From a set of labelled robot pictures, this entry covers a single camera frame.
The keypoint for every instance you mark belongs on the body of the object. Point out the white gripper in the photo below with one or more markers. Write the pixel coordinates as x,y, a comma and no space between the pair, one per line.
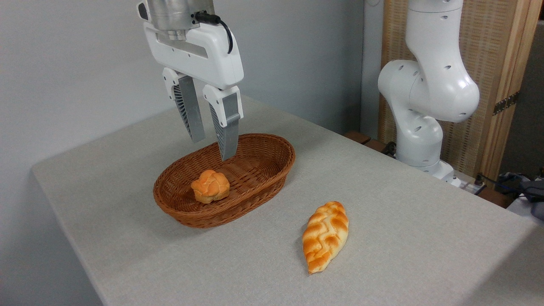
199,63

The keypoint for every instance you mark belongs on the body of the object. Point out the long braided bread loaf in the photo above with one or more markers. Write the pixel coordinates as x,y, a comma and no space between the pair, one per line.
325,236

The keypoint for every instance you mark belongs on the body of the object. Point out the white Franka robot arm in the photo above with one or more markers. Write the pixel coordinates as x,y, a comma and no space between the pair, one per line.
429,85

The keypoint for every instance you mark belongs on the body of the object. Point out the round orange bread roll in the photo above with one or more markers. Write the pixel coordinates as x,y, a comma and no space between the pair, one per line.
210,185

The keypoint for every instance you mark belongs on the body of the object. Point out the brown oval wicker basket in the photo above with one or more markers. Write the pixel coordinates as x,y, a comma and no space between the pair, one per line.
255,170

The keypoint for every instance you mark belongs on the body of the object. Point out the grey tablecloth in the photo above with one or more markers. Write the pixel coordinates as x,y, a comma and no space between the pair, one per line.
382,221

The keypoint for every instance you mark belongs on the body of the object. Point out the wooden rattan folding screen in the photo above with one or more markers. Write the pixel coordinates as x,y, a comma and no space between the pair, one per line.
488,42

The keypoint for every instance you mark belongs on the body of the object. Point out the dark metal screen hinge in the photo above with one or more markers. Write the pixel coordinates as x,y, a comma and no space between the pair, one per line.
505,103

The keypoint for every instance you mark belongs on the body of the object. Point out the dark grey bag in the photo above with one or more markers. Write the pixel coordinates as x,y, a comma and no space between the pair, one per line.
534,197

